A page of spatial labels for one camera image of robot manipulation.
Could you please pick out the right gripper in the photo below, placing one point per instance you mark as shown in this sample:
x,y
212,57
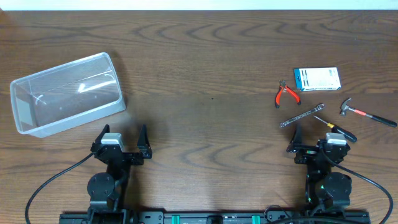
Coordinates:
x,y
296,145

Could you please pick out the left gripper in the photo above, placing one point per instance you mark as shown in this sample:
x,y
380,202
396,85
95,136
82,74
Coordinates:
x,y
143,150

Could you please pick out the silver combination wrench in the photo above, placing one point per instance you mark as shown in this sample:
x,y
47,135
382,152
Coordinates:
x,y
300,116

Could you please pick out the red handled pliers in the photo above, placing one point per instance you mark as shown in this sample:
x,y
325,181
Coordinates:
x,y
283,87

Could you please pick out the yellow black screwdriver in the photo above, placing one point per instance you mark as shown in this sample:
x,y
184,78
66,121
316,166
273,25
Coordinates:
x,y
337,129

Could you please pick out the small claw hammer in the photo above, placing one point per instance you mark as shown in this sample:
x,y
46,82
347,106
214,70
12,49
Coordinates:
x,y
345,107

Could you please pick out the white and blue box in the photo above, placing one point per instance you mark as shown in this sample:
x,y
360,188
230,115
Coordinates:
x,y
316,79

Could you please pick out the clear plastic container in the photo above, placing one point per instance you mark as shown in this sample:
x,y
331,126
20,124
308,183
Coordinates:
x,y
66,96

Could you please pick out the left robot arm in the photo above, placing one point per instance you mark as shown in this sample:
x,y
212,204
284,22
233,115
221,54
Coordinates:
x,y
107,189

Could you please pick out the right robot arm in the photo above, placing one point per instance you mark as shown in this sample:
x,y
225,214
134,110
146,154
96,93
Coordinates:
x,y
325,191

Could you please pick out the black mounting rail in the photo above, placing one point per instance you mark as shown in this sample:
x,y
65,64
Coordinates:
x,y
158,217

